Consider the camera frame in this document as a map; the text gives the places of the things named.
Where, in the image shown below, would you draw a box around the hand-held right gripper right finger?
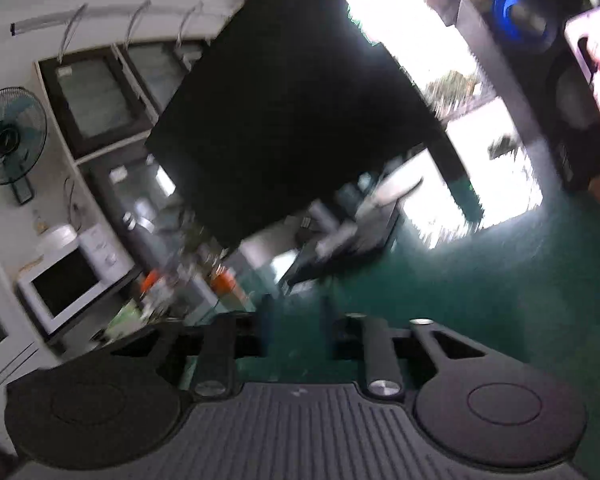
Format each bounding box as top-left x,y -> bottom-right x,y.
321,296 -> 486,400

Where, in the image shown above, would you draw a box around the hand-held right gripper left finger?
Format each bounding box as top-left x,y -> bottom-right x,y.
110,296 -> 276,400

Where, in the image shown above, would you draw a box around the orange plant pot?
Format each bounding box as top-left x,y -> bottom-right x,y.
211,271 -> 242,295

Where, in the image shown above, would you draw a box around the green tissue box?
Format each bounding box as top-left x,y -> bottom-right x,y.
106,304 -> 147,337

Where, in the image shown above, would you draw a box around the white microwave oven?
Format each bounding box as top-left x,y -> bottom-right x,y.
16,225 -> 137,337

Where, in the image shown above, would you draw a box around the black computer monitor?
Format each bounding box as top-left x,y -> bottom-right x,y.
145,0 -> 473,252

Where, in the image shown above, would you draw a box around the black fan control box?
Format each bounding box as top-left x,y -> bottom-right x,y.
11,179 -> 36,206

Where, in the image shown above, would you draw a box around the black speaker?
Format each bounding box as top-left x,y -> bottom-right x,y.
460,0 -> 600,192

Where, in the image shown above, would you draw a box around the smartphone with lit screen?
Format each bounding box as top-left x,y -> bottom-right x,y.
564,5 -> 600,157

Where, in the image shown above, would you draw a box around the wall fan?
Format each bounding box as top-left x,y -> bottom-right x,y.
0,86 -> 49,187

